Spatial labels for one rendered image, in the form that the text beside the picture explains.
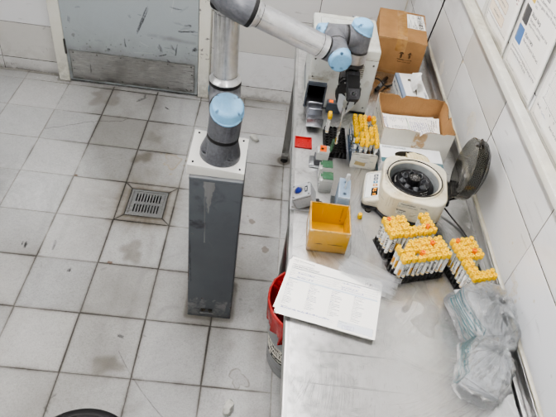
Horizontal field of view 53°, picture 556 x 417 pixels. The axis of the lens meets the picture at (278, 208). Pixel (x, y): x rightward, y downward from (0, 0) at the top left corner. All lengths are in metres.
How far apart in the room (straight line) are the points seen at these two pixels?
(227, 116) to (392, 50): 1.11
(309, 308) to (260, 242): 1.37
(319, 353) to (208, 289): 1.01
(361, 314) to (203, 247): 0.86
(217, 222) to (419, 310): 0.86
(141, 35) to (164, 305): 1.86
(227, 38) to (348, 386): 1.15
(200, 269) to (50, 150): 1.51
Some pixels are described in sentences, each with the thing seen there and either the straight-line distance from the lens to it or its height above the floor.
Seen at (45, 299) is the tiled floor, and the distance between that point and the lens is 2.85.
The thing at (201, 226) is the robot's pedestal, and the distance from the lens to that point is 2.22.
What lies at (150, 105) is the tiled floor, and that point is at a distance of 3.92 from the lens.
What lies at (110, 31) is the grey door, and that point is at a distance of 3.90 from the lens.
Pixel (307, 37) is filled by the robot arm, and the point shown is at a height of 1.42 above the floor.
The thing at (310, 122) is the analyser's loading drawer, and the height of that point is 0.92.
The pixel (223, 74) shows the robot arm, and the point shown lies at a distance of 2.00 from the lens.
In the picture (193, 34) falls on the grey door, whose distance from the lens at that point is 3.78.
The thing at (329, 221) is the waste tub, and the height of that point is 0.89.
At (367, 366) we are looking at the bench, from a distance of 1.64.
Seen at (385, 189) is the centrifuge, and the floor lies 0.99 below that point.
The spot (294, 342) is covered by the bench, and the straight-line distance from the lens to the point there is 1.63.
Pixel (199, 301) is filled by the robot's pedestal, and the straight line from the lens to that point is 2.61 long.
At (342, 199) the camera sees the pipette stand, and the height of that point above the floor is 0.96.
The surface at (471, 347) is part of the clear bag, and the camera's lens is 1.68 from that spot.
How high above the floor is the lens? 2.25
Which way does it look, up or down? 44 degrees down
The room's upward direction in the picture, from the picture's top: 10 degrees clockwise
